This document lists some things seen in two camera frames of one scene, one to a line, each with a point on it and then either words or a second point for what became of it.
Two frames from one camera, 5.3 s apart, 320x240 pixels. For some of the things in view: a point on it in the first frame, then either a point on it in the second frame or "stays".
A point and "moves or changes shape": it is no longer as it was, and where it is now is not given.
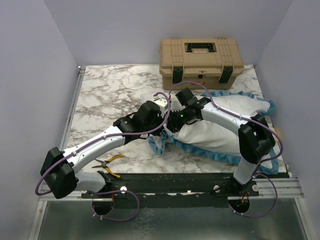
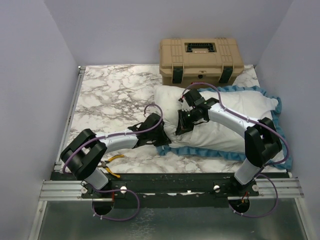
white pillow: x=150 y=96 → x=167 y=101
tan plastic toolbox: x=200 y=63 stays
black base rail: x=131 y=190 stays
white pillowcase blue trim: x=210 y=135 moves or changes shape
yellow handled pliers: x=104 y=165 stays
